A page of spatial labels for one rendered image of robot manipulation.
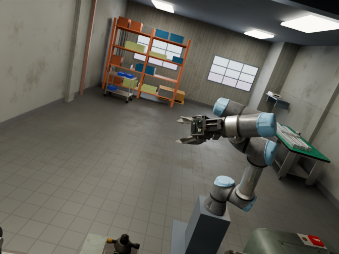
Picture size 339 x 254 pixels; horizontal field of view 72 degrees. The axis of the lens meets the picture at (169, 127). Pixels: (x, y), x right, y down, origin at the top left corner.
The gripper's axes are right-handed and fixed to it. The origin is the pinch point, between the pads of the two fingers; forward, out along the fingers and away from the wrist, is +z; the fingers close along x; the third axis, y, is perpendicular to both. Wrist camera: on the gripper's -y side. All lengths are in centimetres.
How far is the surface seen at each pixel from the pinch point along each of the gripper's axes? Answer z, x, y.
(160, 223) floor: 120, 71, -174
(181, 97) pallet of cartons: 381, -297, -656
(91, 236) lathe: 63, 53, -19
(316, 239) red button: -43, 44, -81
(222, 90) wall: 266, -359, -792
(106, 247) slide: 49, 56, -18
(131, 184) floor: 185, 30, -190
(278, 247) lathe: -28, 47, -57
